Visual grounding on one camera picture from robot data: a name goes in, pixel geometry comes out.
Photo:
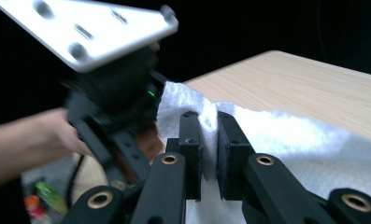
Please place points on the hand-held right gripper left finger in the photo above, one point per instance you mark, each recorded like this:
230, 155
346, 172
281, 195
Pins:
192, 149

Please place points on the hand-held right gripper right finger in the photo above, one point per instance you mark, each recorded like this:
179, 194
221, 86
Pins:
231, 149

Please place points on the white wet wipe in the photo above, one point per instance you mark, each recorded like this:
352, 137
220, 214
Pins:
282, 143

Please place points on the green blurry object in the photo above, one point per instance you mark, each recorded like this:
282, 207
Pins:
50, 196

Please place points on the orange blurry object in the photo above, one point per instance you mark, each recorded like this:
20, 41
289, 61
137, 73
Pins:
35, 207

